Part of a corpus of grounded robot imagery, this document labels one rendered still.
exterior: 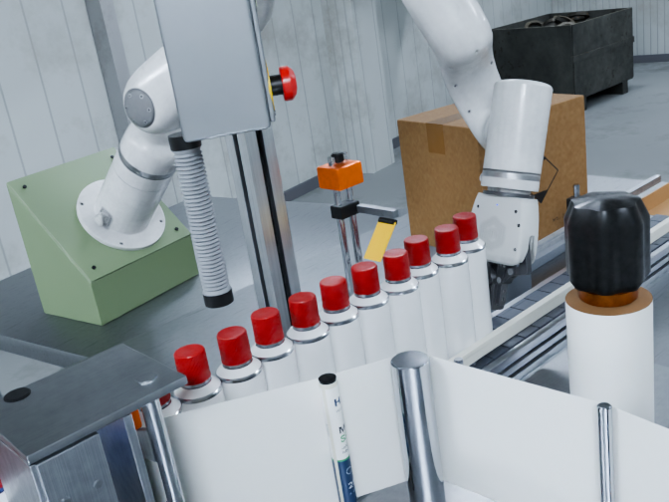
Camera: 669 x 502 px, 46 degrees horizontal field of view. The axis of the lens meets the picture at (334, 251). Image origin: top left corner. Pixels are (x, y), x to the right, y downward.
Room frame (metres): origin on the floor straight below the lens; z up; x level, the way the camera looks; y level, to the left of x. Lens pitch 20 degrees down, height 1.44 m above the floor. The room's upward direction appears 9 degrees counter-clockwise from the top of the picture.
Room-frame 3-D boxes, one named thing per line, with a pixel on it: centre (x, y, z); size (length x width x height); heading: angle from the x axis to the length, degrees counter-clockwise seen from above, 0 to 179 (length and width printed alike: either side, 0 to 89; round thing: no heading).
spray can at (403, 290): (0.95, -0.08, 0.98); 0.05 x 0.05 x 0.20
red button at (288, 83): (0.87, 0.03, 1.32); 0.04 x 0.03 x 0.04; 5
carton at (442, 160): (1.61, -0.36, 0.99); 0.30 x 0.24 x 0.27; 121
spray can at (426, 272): (0.99, -0.11, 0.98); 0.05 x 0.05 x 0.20
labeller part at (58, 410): (0.58, 0.22, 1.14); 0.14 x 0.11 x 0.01; 130
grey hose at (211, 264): (0.90, 0.15, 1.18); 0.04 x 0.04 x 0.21
